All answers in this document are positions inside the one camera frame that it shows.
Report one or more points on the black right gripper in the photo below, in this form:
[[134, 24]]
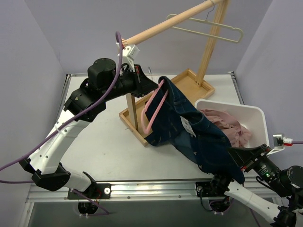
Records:
[[249, 161]]

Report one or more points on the pink pleated skirt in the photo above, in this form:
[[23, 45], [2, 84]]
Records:
[[237, 134]]

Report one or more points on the wooden clothes rack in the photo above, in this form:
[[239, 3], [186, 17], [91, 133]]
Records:
[[192, 84]]

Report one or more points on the dark blue denim skirt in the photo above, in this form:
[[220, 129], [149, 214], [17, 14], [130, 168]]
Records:
[[180, 124]]

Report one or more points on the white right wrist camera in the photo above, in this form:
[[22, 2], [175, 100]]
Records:
[[280, 142]]

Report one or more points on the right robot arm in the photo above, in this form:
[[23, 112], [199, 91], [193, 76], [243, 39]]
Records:
[[286, 183]]

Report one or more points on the cream hanger with metal hook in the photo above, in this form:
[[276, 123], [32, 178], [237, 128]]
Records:
[[216, 24]]

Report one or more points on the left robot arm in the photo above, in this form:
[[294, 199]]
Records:
[[105, 82]]

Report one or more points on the white paper price tag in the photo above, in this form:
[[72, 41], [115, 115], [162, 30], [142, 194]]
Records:
[[187, 126]]

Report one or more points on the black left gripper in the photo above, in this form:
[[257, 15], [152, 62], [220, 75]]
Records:
[[138, 81]]

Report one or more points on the aluminium mounting rail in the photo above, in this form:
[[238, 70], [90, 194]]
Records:
[[126, 191]]

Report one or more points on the white plastic basket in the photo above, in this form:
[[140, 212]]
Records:
[[250, 117]]

